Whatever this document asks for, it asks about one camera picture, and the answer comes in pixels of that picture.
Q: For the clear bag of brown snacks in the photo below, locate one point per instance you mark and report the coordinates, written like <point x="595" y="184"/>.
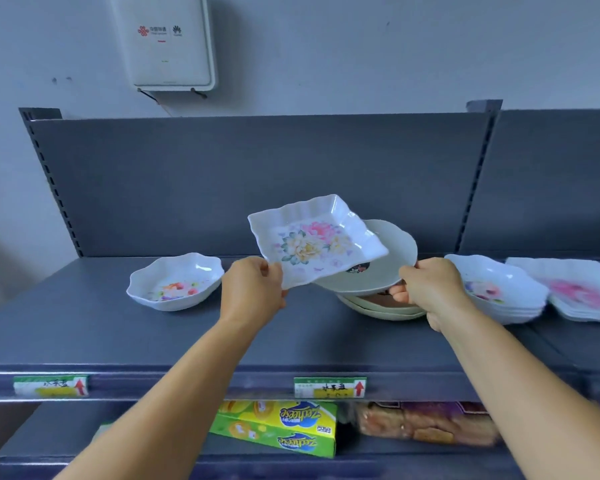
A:
<point x="430" y="422"/>

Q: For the pale green packet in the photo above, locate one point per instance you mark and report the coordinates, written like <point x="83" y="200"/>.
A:
<point x="101" y="432"/>

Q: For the grey metal shelf unit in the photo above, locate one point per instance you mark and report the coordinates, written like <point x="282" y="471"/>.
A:
<point x="180" y="184"/>
<point x="555" y="184"/>

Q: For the white wall-mounted network box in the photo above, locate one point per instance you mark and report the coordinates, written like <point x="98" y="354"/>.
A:
<point x="165" y="39"/>

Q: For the white wavy floral bowl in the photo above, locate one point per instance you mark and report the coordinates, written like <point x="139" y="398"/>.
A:
<point x="175" y="284"/>

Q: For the person's right forearm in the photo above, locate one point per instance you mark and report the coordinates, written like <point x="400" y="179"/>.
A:
<point x="520" y="394"/>

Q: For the person's left forearm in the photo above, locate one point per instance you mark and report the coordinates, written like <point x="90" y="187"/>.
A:
<point x="180" y="394"/>

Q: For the stack of square floral plates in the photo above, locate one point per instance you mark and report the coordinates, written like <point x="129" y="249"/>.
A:
<point x="580" y="292"/>

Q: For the person's right hand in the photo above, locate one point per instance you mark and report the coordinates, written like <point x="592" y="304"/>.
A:
<point x="437" y="287"/>

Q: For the person's right thumb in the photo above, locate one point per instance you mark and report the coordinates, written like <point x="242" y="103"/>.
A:
<point x="411" y="272"/>

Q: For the person's left thumb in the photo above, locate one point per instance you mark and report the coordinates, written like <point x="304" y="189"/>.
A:
<point x="272" y="274"/>

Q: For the person's left hand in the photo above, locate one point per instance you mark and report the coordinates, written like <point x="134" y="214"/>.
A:
<point x="247" y="289"/>

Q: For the green and white price label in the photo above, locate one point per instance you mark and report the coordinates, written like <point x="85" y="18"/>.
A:
<point x="330" y="388"/>
<point x="50" y="387"/>

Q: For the round pale green plate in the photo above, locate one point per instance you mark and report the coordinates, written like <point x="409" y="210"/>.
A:
<point x="387" y="259"/>

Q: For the square white floral plate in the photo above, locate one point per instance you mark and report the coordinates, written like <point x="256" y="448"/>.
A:
<point x="315" y="239"/>

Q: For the yellow green cling film box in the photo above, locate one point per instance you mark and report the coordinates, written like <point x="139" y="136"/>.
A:
<point x="280" y="427"/>

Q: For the stack of white floral bowls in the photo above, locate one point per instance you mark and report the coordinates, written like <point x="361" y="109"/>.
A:
<point x="500" y="292"/>

